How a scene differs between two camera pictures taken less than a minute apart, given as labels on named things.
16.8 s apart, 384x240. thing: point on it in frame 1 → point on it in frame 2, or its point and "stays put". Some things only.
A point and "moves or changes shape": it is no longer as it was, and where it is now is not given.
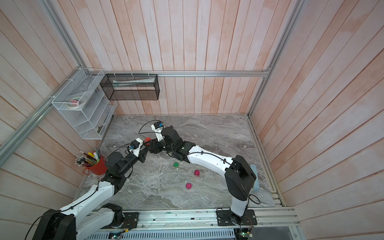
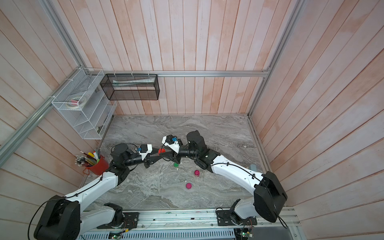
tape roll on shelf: x=76 y=102 stays put
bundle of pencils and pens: x=91 y=159 stays put
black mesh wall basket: x=131 y=86 stays put
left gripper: x=142 y=155 → x=152 y=160
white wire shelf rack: x=81 y=100 stays put
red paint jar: x=147 y=139 moves or changes shape
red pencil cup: x=100 y=168 stays put
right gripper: x=155 y=145 → x=176 y=159
